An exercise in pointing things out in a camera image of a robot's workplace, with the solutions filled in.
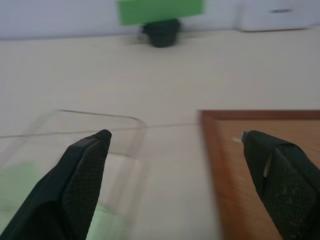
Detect white plastic tray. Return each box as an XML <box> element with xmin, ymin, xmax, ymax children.
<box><xmin>236</xmin><ymin>0</ymin><xmax>320</xmax><ymax>33</ymax></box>

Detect black round stand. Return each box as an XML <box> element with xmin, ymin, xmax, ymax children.
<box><xmin>139</xmin><ymin>18</ymin><xmax>182</xmax><ymax>48</ymax></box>

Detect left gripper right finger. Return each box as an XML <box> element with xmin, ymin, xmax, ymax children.
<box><xmin>242</xmin><ymin>129</ymin><xmax>320</xmax><ymax>240</ymax></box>

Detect green sign card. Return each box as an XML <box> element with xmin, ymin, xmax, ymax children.
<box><xmin>116</xmin><ymin>0</ymin><xmax>206</xmax><ymax>26</ymax></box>

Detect wood-framed cork board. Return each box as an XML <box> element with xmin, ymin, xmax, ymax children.
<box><xmin>197</xmin><ymin>109</ymin><xmax>320</xmax><ymax>240</ymax></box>

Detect clear plastic box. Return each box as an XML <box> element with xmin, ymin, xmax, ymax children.
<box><xmin>0</xmin><ymin>109</ymin><xmax>148</xmax><ymax>240</ymax></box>

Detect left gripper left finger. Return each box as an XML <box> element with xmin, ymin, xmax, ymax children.
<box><xmin>0</xmin><ymin>129</ymin><xmax>113</xmax><ymax>240</ymax></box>

